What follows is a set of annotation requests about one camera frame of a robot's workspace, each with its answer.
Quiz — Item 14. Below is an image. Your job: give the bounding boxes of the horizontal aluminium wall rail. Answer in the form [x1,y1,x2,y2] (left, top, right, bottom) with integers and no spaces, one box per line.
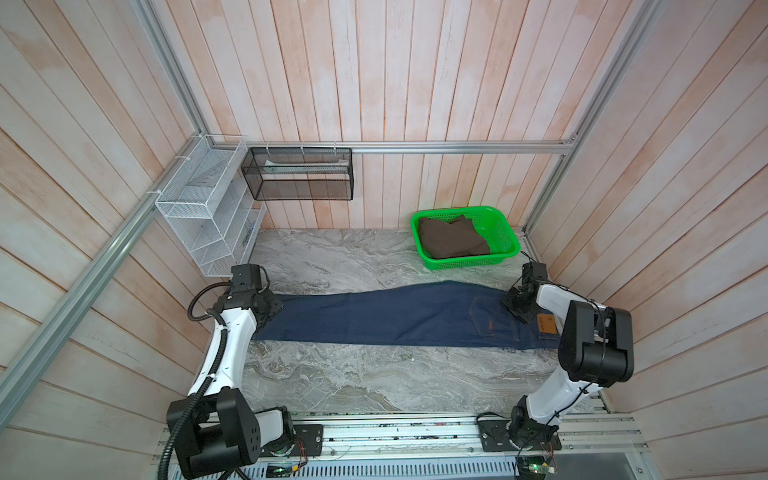
[213,136,575,155]

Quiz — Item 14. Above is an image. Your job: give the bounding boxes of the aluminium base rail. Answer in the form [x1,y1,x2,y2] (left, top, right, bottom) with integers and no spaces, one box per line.
[152,410,649,480]

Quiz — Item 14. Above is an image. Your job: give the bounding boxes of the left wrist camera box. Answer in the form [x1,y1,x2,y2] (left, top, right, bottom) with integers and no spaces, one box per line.
[230,264,266,293]

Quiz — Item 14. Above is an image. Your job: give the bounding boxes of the folded dark brown trousers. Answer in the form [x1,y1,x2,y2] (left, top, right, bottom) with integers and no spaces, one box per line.
[418,215,491,260]

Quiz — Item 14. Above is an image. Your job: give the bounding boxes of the white wire mesh shelf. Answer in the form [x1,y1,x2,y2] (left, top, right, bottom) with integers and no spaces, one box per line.
[155,134,266,278]

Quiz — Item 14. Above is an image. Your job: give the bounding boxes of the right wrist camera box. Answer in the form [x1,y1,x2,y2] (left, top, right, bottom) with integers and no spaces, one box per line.
[521,261,549,289]

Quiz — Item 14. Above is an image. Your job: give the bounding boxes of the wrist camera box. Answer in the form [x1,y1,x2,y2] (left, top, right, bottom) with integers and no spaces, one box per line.
[521,261,549,289]
[230,264,266,293]

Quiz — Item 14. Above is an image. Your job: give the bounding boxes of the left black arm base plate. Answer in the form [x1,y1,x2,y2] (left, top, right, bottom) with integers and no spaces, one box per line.
[258,423,324,460]

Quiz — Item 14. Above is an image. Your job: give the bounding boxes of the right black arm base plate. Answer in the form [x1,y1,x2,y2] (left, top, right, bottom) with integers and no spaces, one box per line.
[475,412,562,453]

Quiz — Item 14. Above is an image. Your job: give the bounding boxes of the green perforated plastic basket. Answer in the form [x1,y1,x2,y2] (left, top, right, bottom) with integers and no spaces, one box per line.
[411,206,521,270]

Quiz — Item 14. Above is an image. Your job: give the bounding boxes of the black mesh wall basket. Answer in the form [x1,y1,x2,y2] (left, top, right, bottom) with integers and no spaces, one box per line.
[241,146,355,201]

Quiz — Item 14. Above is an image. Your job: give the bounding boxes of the dark blue denim jeans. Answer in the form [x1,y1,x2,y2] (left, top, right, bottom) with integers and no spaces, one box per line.
[252,281,560,350]

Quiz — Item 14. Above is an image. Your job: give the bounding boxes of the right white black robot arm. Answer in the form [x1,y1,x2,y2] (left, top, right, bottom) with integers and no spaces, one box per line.
[502,283,634,450]

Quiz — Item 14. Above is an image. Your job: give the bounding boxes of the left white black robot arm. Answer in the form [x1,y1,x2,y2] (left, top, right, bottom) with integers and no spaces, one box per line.
[156,282,296,479]

